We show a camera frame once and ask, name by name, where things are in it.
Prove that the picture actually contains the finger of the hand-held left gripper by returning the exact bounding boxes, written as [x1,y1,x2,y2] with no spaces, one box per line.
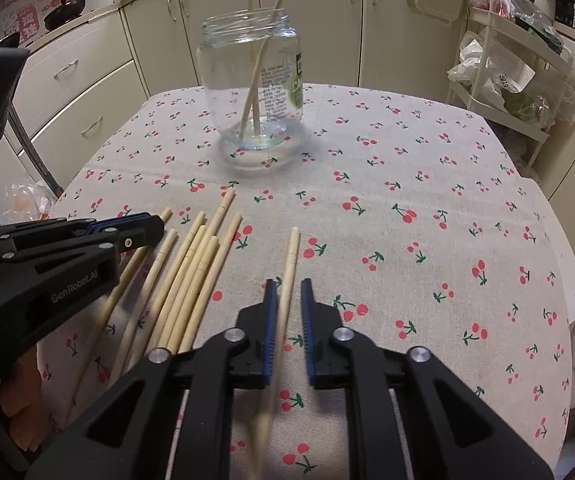
[0,230,152,277]
[0,211,166,252]

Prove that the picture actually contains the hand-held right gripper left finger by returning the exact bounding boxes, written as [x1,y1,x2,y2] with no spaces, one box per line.
[25,279,278,480]

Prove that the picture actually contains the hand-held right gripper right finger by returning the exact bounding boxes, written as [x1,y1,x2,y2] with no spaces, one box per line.
[300,278,553,480]

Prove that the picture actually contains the slim wooden chopstick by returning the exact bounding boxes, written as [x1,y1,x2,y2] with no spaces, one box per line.
[65,207,173,418]
[238,0,298,141]
[246,0,264,141]
[252,226,301,480]

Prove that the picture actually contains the bunch of wooden chopsticks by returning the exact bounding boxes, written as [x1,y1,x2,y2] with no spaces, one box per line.
[115,189,244,391]

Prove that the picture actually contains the glass jar green label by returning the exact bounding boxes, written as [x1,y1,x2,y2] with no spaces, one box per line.
[196,8,305,150]

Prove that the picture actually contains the person's left hand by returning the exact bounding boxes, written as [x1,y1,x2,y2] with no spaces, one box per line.
[0,346,52,454]

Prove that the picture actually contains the clear bag of oranges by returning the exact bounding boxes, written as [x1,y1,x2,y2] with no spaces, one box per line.
[0,182,56,221]

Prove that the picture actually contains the cherry print tablecloth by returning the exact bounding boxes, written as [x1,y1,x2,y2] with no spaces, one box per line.
[35,82,575,480]

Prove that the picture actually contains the silver metal bar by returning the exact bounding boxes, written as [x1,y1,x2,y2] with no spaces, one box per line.
[5,102,66,198]

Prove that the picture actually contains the black wok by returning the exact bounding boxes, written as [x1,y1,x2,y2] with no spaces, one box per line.
[42,0,87,32]

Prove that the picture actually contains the white trolley rack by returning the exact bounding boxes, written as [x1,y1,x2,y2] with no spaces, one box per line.
[445,0,575,171]

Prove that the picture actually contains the bag of green vegetables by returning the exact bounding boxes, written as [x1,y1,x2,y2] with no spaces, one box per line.
[505,85,555,123]

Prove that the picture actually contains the white plastic bag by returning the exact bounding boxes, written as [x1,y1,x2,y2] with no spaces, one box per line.
[447,30,538,108]

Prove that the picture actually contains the red white wall stickers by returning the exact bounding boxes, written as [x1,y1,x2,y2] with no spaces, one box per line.
[0,0,76,43]

